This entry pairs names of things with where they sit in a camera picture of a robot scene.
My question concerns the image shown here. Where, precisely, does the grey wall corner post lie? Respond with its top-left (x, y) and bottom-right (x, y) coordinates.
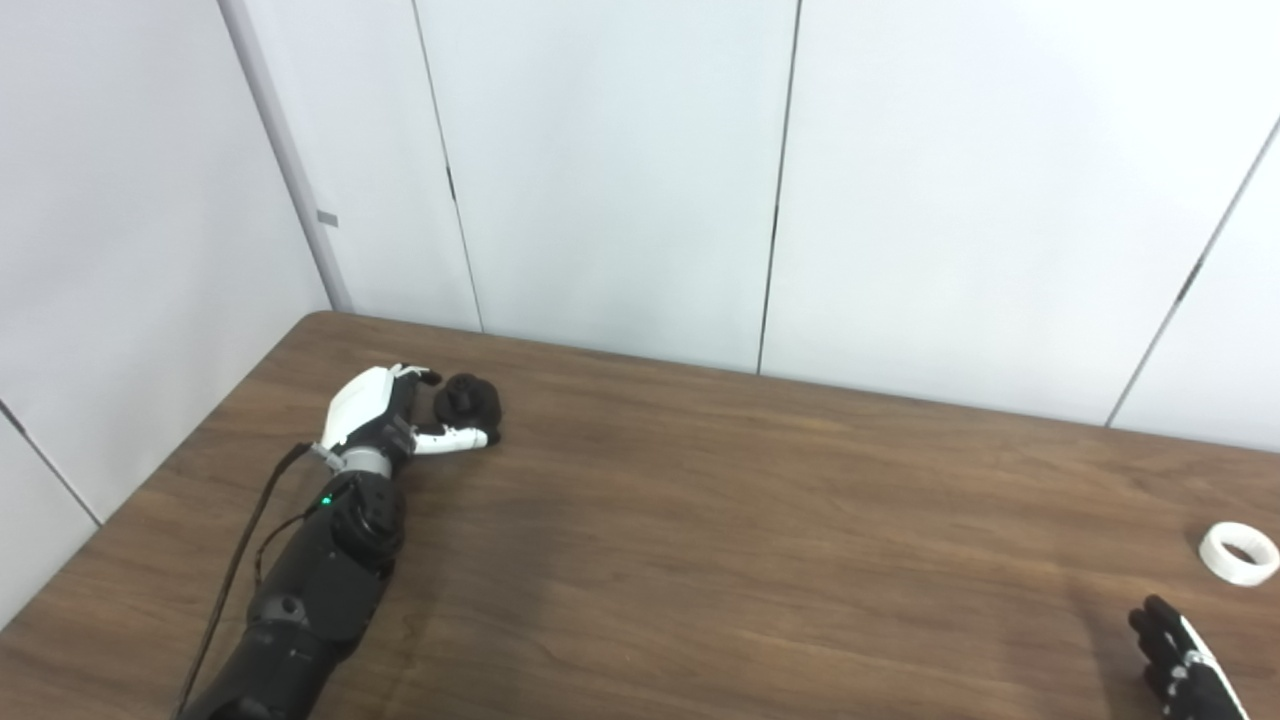
top-left (218, 0), bottom-right (353, 313)

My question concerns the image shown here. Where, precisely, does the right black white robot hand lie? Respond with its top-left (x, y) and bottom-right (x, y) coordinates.
top-left (1128, 595), bottom-right (1251, 720)

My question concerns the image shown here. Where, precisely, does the round black plastic part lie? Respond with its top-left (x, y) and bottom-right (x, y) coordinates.
top-left (433, 373), bottom-right (503, 446)

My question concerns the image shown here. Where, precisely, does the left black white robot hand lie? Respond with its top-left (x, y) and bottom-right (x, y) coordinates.
top-left (318, 364), bottom-right (501, 471)

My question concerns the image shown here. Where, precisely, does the white plastic ring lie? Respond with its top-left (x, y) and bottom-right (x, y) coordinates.
top-left (1198, 521), bottom-right (1280, 588)

